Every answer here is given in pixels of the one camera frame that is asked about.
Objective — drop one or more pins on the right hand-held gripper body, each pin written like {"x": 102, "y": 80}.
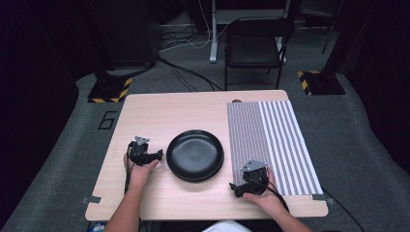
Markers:
{"x": 254, "y": 175}

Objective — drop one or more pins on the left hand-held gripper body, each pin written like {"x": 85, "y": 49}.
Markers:
{"x": 138, "y": 150}

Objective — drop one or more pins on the black round plate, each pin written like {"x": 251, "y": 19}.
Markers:
{"x": 195, "y": 155}

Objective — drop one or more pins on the person's left hand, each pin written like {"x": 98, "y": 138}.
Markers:
{"x": 139, "y": 175}

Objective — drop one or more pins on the person's right hand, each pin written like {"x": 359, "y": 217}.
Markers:
{"x": 270, "y": 197}

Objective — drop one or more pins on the person's white clothing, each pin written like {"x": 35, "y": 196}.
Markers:
{"x": 227, "y": 226}

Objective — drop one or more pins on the grey white striped placemat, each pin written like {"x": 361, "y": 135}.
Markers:
{"x": 280, "y": 138}

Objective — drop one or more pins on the black stand base striped edge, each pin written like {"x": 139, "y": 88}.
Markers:
{"x": 322, "y": 83}
{"x": 108, "y": 90}

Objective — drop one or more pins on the grey tape piece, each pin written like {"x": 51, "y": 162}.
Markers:
{"x": 92, "y": 199}
{"x": 322, "y": 197}

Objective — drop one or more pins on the blue white object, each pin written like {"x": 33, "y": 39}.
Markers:
{"x": 96, "y": 227}

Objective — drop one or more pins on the black folding chair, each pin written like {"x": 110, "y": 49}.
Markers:
{"x": 254, "y": 48}

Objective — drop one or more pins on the white desk leg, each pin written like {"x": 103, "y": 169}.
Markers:
{"x": 214, "y": 32}

